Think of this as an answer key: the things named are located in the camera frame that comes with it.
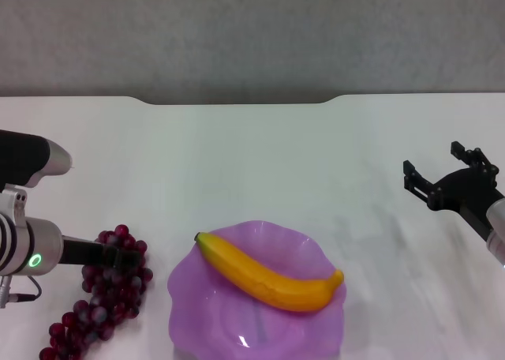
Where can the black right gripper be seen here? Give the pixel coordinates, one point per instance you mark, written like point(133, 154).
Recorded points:
point(459, 192)

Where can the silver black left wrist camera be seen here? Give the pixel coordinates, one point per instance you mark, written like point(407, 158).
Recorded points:
point(27, 158)

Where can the yellow banana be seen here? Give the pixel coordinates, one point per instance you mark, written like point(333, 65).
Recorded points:
point(268, 275)

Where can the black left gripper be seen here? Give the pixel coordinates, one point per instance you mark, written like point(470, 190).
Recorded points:
point(84, 251)

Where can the dark red grape bunch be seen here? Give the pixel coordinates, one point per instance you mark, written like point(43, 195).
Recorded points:
point(114, 293)

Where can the purple wavy plastic plate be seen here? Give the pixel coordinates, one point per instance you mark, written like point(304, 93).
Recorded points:
point(221, 316)

